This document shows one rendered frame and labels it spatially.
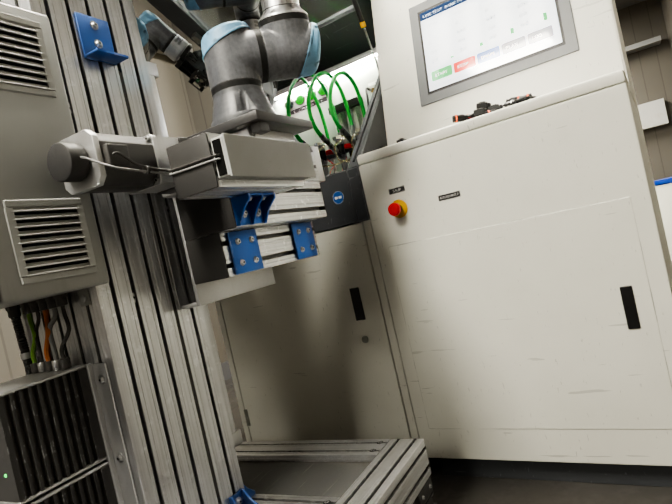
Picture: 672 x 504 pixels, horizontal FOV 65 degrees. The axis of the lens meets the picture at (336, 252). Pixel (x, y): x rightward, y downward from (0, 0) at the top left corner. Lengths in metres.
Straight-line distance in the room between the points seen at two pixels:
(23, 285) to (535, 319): 1.12
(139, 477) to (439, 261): 0.89
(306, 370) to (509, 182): 0.88
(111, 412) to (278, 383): 0.90
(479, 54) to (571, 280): 0.74
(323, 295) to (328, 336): 0.13
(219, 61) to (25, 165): 0.49
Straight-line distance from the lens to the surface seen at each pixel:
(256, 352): 1.89
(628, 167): 1.36
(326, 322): 1.68
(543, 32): 1.70
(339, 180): 1.58
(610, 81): 1.38
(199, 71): 1.79
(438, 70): 1.77
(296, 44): 1.26
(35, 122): 0.98
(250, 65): 1.24
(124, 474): 1.09
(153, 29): 1.80
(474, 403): 1.54
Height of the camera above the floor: 0.74
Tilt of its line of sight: 1 degrees down
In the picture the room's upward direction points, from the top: 13 degrees counter-clockwise
